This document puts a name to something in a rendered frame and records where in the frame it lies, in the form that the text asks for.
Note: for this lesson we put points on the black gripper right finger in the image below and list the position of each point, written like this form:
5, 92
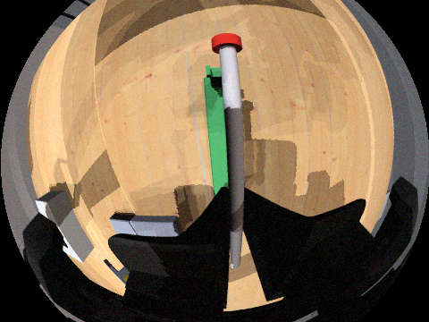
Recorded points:
280, 239

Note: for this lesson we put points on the grey pin with red cap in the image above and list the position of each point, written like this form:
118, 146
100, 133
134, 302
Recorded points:
227, 45

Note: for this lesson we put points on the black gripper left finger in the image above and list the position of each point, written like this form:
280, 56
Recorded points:
202, 251

